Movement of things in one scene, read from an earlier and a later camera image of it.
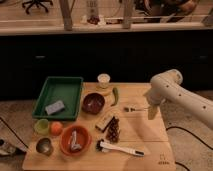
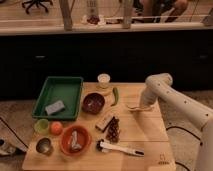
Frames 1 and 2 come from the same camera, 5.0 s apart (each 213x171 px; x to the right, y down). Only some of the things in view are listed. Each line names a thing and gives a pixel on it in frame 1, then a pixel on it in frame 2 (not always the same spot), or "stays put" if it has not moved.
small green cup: x=42 y=127 stays put
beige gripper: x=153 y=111 to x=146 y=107
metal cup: x=44 y=145 stays put
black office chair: x=37 y=4 stays put
